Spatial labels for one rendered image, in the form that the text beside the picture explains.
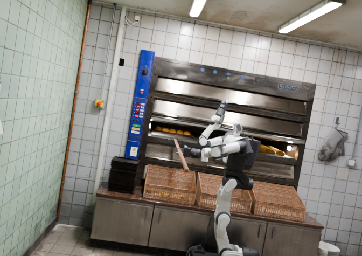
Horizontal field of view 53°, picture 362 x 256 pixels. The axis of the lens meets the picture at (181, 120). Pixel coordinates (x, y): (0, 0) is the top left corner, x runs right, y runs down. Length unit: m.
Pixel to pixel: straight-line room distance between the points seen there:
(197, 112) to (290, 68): 1.21
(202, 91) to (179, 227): 1.55
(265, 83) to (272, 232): 1.68
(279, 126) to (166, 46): 1.64
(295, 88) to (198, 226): 1.96
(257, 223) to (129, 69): 2.20
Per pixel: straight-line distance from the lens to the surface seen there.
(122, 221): 3.96
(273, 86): 4.49
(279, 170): 4.59
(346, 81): 4.81
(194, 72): 4.31
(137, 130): 4.26
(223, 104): 3.74
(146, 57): 4.26
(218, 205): 3.54
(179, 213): 3.92
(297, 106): 4.58
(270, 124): 4.48
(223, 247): 3.69
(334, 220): 5.00
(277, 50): 4.52
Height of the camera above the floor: 1.65
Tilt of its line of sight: 3 degrees down
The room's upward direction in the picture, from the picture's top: 9 degrees clockwise
